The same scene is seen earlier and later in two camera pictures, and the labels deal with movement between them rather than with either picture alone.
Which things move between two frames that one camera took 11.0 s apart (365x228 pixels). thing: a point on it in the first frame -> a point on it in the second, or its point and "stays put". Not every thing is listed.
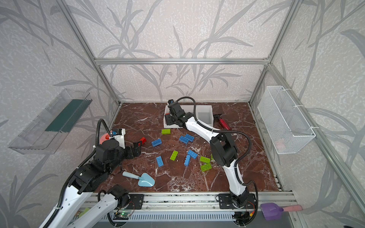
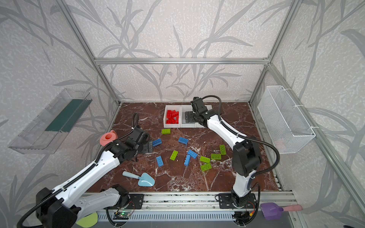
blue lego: x=192 y=154 stays put
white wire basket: x=288 y=126 stays put
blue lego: x=156 y=142 stays put
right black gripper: x=171 y=116 -> x=192 y=117
